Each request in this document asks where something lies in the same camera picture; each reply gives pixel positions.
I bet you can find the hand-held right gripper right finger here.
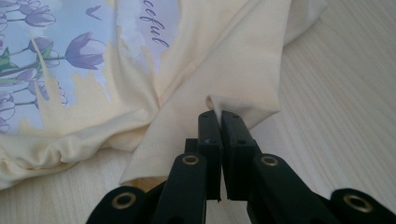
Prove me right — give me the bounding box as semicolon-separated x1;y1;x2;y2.
220;110;341;224

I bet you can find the pale yellow printed t-shirt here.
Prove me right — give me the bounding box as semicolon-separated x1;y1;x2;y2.
0;0;328;191

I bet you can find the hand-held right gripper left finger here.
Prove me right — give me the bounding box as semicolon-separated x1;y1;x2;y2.
151;110;224;224

